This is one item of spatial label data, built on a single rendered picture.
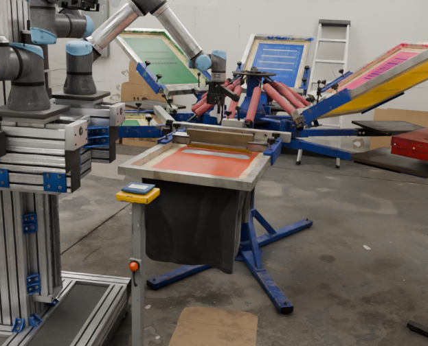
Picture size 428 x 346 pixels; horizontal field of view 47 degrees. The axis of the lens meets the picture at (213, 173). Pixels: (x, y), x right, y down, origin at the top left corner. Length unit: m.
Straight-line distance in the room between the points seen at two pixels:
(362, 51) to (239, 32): 1.58
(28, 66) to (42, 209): 0.68
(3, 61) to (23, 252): 0.89
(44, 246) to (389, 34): 5.20
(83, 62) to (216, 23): 4.60
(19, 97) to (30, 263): 0.83
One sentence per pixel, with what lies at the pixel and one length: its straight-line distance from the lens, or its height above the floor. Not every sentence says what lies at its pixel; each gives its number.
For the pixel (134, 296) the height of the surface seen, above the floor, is 0.50.
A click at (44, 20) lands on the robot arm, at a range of 1.62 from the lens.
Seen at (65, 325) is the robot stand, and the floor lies 0.21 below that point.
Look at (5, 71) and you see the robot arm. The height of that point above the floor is 1.40.
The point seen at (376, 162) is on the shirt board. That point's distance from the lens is 2.69.
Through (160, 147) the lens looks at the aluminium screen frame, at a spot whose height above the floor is 0.99.
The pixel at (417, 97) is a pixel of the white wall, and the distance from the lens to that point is 6.68.
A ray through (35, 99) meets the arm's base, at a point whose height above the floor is 1.30.
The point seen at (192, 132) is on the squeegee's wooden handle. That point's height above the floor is 1.04.
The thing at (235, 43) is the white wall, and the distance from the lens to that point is 6.76.
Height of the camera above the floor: 1.56
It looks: 16 degrees down
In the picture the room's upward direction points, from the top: 3 degrees clockwise
